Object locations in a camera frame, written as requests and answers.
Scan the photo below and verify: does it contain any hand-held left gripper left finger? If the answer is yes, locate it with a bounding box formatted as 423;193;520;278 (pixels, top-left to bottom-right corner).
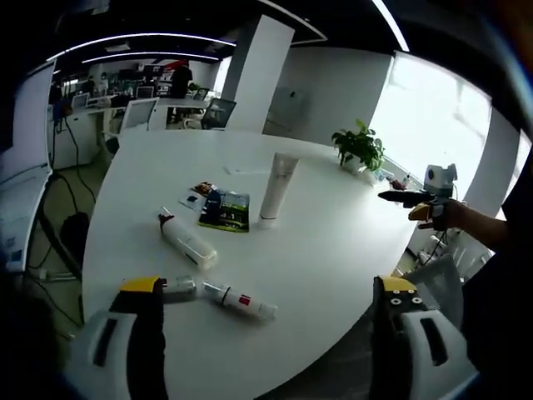
66;274;170;400

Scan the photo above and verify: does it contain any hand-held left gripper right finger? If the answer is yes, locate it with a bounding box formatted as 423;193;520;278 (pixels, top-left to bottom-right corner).
370;274;480;400

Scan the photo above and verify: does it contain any small clear-capped skincare bottle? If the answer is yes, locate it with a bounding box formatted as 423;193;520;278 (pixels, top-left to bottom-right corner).
160;273;199;304

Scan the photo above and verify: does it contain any red-collared white pump bottle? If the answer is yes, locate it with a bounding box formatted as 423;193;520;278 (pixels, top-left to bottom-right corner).
157;206;219;274

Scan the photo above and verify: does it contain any small red-label skincare bottle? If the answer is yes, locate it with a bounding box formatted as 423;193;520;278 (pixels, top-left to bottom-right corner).
202;281;279;323

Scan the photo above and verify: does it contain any white skincare tube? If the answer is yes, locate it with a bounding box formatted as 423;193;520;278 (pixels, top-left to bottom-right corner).
258;152;301;222

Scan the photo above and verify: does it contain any clear skincare sachet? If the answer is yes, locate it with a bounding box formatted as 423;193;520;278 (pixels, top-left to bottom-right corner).
178;190;208;212

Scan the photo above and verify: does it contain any dark blue skincare sachet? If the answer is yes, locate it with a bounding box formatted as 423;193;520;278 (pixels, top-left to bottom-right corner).
201;189;224;222

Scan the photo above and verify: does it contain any green skincare sachet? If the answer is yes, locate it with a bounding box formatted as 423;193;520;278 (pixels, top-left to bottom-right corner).
197;190;252;233

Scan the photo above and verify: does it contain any person's right hand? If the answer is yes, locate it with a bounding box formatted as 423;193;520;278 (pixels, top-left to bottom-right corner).
441;197;472;231

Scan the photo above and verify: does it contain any green potted plant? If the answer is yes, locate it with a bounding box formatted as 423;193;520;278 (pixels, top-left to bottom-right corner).
331;118;386;175

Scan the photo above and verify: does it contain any grey mesh office chair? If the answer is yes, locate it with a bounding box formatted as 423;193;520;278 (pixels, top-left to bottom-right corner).
403;252;466;330

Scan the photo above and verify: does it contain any white power strip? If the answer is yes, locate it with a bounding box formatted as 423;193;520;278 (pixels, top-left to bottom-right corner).
39;268;72;281

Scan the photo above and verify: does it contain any person's black top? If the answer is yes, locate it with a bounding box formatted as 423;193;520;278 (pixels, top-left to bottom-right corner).
460;241;533;376

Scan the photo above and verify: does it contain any dark floor object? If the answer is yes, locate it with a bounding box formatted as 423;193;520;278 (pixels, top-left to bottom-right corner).
61;211;91;255

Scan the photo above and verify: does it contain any white tabletop socket panel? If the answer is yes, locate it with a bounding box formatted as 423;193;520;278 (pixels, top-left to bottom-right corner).
222;164;274;175

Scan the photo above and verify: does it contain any black mesh office chair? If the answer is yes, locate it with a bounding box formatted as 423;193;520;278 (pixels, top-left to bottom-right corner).
201;97;237;131

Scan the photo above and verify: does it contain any white office desk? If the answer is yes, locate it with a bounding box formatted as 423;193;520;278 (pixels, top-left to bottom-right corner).
52;106;126;170

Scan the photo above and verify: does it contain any white framed mesh chair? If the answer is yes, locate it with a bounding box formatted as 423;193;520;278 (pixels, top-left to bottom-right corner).
120;97;160;133

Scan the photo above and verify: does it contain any large display screen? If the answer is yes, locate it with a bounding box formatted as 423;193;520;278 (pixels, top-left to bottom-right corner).
0;57;57;172

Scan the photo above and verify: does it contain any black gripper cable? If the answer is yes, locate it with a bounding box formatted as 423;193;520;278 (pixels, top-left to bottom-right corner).
423;227;451;268

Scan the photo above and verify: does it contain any black floor cable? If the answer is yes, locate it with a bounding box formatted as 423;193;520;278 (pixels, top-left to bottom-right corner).
52;112;103;168

